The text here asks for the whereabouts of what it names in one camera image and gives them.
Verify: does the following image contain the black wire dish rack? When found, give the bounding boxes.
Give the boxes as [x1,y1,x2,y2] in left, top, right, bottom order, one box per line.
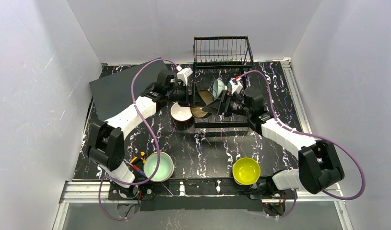
[191,36,254,129]

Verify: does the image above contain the yellow bowl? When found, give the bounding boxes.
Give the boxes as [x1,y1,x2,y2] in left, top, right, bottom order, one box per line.
[232,157,261,185]

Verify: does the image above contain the celadon green bowl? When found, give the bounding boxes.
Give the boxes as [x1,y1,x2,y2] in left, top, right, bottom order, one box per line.
[143,152,174,182]

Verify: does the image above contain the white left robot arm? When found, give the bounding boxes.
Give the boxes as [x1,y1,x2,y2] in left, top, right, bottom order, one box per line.
[86,66,193,188]

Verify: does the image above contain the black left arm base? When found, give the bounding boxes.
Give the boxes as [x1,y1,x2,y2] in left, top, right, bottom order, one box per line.
[107,181,156,218]

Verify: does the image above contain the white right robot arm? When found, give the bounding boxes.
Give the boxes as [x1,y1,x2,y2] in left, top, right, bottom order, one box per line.
[203,87,345,194]

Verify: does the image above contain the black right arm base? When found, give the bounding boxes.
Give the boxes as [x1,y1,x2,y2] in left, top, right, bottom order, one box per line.
[238,181,297,219]

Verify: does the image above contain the red blue screwdriver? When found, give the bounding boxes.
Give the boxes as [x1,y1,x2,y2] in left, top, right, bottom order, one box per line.
[124,160,147,178]

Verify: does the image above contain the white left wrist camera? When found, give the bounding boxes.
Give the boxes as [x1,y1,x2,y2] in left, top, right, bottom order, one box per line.
[176,65,193,86]

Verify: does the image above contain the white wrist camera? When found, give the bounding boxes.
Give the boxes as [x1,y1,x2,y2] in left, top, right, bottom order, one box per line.
[176,65,193,86]
[227,76,243,94]

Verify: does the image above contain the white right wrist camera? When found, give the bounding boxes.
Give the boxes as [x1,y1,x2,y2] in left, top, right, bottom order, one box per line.
[227,76,243,94]

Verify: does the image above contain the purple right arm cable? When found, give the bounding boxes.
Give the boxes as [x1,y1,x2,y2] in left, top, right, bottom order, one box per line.
[235,69,366,219]

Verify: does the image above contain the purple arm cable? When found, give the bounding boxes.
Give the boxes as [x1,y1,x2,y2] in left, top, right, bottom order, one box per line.
[235,69,366,219]
[98,57,180,221]

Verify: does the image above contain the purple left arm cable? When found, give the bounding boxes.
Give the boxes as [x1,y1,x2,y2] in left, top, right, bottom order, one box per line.
[98,57,180,221]

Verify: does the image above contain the grey blue network switch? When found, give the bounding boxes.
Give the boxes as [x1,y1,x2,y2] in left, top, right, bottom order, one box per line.
[89,61,167,121]

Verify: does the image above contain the orange handled pliers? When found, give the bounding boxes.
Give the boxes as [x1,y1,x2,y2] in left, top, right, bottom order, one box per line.
[130,151,146,165]

